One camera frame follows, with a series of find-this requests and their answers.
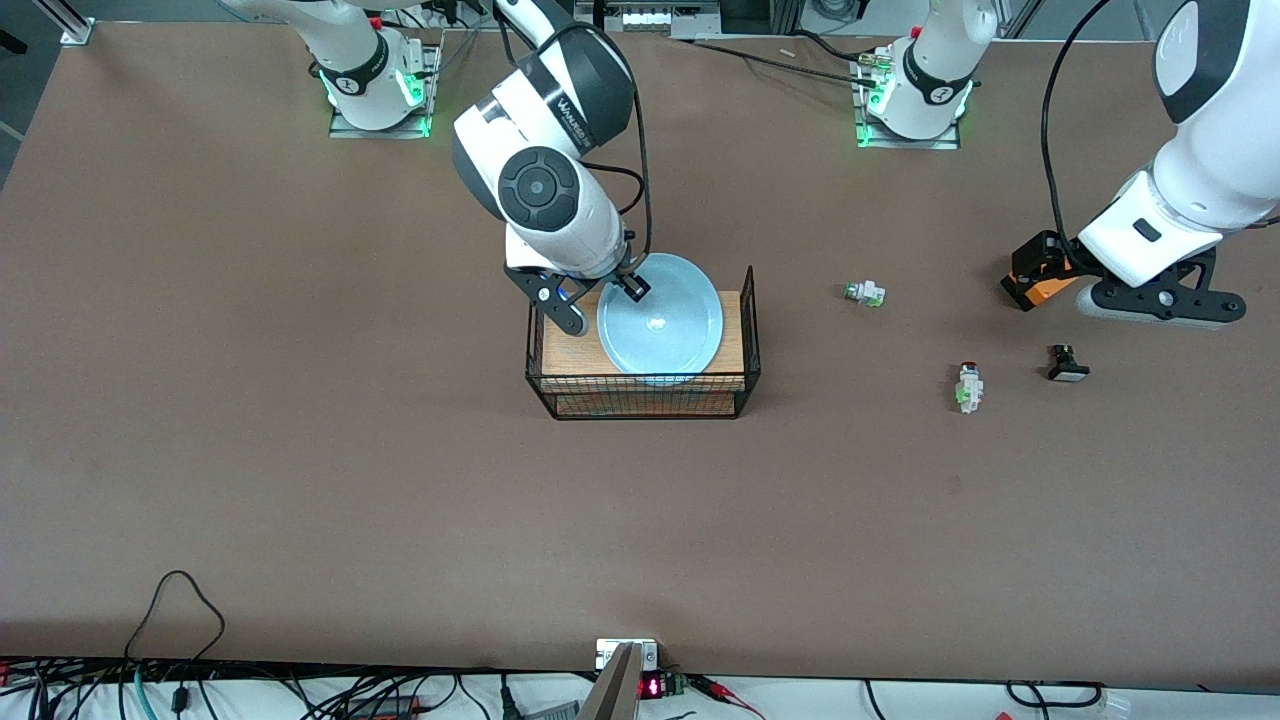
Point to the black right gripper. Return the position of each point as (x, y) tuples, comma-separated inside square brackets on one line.
[(630, 285)]

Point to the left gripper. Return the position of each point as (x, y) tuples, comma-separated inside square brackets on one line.
[(1046, 257)]

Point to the light blue round plate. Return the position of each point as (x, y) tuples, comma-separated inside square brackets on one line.
[(670, 330)]

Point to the green white red-tipped connector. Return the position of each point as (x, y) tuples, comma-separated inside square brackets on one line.
[(968, 388)]

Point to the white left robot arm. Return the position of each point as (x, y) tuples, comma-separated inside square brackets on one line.
[(1220, 160)]

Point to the wooden board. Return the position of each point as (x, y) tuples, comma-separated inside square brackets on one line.
[(565, 350)]

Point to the small green white connector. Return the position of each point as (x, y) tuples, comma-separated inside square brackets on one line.
[(866, 294)]

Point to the white power strip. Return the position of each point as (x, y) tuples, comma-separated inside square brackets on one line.
[(660, 17)]

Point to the red digit display module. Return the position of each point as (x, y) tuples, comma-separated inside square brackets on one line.
[(652, 687)]

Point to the red clip lead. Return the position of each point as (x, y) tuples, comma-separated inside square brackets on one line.
[(725, 692)]

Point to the aluminium profile piece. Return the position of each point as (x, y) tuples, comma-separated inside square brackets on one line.
[(78, 32)]

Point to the black push button switch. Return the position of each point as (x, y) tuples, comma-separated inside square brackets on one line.
[(1068, 370)]

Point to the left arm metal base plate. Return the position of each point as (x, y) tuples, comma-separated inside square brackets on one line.
[(905, 143)]

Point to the small metal bracket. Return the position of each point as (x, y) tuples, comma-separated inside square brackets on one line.
[(605, 655)]

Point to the grey camera mount pole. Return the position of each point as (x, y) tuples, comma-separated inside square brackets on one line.
[(612, 695)]

